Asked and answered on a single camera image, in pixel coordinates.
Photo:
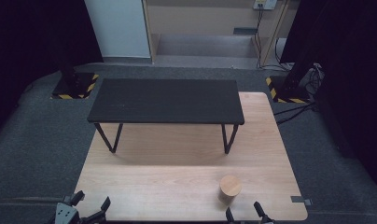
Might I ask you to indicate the dark curtain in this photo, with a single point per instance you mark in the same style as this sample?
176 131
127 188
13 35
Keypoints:
354 77
31 46

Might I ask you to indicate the black stand with striped base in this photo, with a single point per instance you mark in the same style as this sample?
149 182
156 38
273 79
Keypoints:
74 85
289 90

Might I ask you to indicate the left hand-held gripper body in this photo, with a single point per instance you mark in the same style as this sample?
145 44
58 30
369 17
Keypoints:
65 214

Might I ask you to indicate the light wooden cylinder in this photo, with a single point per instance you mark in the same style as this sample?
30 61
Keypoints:
229 186

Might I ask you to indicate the black low shelf table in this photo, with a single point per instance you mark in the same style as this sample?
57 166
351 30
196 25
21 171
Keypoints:
168 101

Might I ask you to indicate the white power strip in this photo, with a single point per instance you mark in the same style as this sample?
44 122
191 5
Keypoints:
265 3

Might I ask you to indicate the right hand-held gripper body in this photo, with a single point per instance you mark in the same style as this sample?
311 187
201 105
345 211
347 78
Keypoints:
267 221

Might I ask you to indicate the grey tape strip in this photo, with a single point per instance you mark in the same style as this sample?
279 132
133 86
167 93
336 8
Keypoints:
67 198
300 199

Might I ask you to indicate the white panel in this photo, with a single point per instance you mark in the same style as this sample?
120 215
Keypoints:
119 28

